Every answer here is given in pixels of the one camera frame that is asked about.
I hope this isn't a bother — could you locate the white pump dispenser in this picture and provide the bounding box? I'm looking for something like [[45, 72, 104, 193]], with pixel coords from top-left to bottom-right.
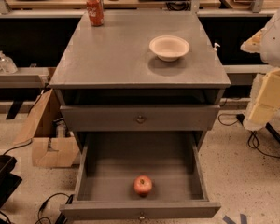
[[213, 42, 220, 51]]

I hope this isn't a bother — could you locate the grey drawer cabinet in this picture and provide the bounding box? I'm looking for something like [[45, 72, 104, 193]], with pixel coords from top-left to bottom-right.
[[50, 10, 231, 145]]

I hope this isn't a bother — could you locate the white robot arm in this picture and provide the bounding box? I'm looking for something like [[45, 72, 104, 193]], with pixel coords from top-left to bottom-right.
[[241, 8, 280, 131]]

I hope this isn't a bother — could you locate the red soda can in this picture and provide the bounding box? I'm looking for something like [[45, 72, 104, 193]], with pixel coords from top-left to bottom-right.
[[86, 0, 104, 26]]

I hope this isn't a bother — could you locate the red apple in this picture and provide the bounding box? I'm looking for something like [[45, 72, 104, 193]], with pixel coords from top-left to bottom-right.
[[133, 175, 152, 197]]

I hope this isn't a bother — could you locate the black floor cable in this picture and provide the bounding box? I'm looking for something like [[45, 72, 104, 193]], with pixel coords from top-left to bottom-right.
[[35, 192, 73, 224]]

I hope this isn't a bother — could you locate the black power adapter cable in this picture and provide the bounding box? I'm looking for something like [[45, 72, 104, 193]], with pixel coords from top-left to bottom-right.
[[217, 112, 280, 161]]

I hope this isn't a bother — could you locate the white paper bowl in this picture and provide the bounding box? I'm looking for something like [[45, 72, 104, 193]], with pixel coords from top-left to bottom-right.
[[149, 35, 190, 62]]

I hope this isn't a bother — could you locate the brown cardboard box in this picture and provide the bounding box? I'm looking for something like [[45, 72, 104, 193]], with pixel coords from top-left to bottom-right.
[[13, 89, 79, 168]]

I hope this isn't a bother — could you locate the grey top drawer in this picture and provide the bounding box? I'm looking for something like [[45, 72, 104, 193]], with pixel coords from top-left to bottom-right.
[[61, 105, 220, 132]]

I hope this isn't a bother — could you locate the clear sanitizer bottle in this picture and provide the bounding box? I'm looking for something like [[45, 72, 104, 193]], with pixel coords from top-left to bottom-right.
[[0, 50, 18, 74]]

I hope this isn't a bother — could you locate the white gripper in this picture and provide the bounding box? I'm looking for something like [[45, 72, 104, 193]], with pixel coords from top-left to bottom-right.
[[240, 30, 280, 131]]

